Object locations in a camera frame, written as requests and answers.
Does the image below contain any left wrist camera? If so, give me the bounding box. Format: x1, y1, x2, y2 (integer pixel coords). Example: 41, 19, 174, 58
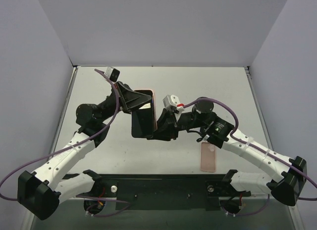
105, 66, 120, 82

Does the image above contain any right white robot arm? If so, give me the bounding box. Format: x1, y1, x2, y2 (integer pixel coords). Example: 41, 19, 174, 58
151, 97, 308, 206

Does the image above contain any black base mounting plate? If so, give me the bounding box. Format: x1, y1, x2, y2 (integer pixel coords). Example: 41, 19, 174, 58
84, 174, 251, 211

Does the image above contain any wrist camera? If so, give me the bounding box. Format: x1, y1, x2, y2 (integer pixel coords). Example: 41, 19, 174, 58
163, 95, 185, 114
105, 66, 120, 82

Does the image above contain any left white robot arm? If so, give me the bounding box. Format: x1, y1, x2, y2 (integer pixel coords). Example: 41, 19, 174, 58
17, 81, 153, 220

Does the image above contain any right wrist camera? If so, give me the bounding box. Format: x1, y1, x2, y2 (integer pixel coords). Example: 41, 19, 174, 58
163, 95, 185, 114

